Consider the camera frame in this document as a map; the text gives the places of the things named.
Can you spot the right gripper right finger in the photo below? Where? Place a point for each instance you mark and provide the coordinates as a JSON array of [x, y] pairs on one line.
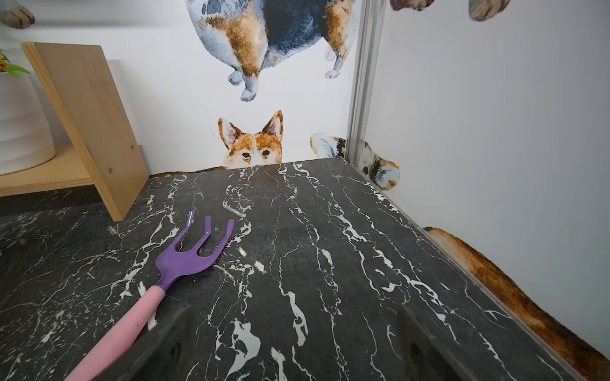
[[425, 357]]

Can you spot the purple pink toy rake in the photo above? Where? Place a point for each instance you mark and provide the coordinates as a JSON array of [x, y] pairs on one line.
[[172, 265]]

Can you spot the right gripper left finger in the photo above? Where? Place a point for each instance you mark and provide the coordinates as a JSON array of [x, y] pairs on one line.
[[164, 353]]

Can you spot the wooden shelf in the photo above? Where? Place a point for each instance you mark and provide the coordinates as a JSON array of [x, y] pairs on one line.
[[104, 151]]

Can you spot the white potted plant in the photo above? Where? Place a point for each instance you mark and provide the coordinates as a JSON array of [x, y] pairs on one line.
[[26, 140]]

